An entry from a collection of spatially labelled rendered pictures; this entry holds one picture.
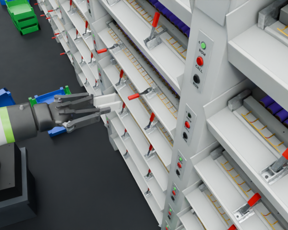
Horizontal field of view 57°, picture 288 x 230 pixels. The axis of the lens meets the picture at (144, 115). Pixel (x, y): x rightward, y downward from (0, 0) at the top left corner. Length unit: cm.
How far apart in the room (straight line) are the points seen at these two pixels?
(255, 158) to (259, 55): 20
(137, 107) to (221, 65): 64
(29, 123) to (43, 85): 166
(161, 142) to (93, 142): 96
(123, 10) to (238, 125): 53
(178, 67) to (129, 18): 27
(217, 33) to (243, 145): 22
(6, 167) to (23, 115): 75
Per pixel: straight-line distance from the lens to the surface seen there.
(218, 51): 47
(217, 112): 57
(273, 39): 44
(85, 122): 73
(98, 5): 112
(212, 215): 86
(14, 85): 245
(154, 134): 98
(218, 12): 44
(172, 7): 58
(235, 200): 69
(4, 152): 149
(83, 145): 186
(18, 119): 70
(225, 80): 51
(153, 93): 85
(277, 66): 41
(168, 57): 69
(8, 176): 141
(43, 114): 72
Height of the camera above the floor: 150
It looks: 49 degrees down
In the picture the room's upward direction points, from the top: straight up
